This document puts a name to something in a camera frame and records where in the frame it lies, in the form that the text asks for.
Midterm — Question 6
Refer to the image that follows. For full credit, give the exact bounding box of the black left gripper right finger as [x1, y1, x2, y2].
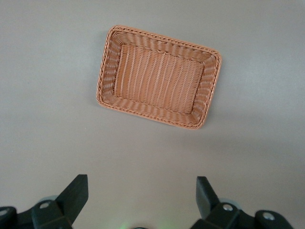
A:
[192, 176, 240, 229]

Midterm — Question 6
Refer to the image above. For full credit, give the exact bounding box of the brown wicker basket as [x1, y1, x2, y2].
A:
[95, 24, 224, 131]

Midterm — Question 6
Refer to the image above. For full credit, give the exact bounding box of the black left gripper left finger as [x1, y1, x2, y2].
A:
[30, 174, 89, 229]

